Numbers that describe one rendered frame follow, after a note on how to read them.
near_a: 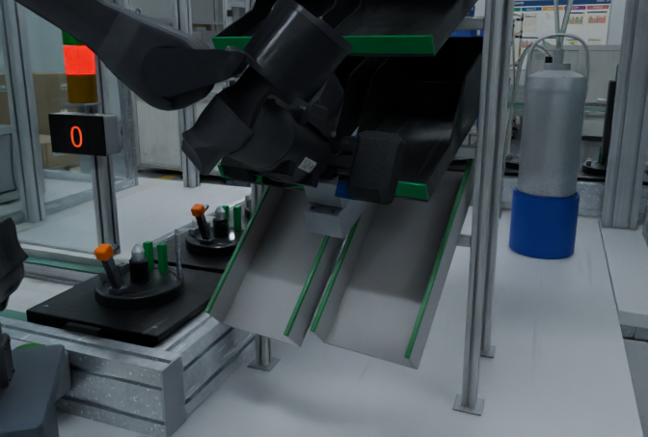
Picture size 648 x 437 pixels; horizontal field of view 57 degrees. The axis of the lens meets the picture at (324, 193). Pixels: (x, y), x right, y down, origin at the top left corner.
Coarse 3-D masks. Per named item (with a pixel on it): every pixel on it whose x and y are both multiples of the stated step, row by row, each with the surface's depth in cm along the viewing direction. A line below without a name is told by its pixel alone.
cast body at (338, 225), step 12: (324, 180) 59; (336, 180) 59; (312, 192) 60; (324, 192) 60; (312, 204) 62; (324, 204) 61; (336, 204) 60; (348, 204) 60; (360, 204) 63; (312, 216) 61; (324, 216) 60; (336, 216) 59; (348, 216) 61; (312, 228) 62; (324, 228) 61; (336, 228) 60; (348, 228) 61
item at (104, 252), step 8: (96, 248) 88; (104, 248) 88; (112, 248) 89; (96, 256) 88; (104, 256) 88; (104, 264) 89; (112, 264) 90; (112, 272) 90; (112, 280) 91; (120, 280) 92
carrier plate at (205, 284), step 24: (72, 288) 99; (192, 288) 99; (48, 312) 90; (72, 312) 90; (96, 312) 90; (120, 312) 90; (144, 312) 90; (168, 312) 90; (192, 312) 91; (120, 336) 85; (144, 336) 84; (168, 336) 85
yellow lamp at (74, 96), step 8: (72, 80) 105; (80, 80) 105; (88, 80) 106; (72, 88) 105; (80, 88) 105; (88, 88) 106; (96, 88) 108; (72, 96) 106; (80, 96) 106; (88, 96) 106; (96, 96) 108
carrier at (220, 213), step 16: (224, 208) 123; (240, 208) 123; (192, 224) 131; (208, 224) 124; (224, 224) 119; (240, 224) 124; (192, 240) 117; (208, 240) 114; (224, 240) 117; (192, 256) 114; (208, 256) 114; (224, 256) 114
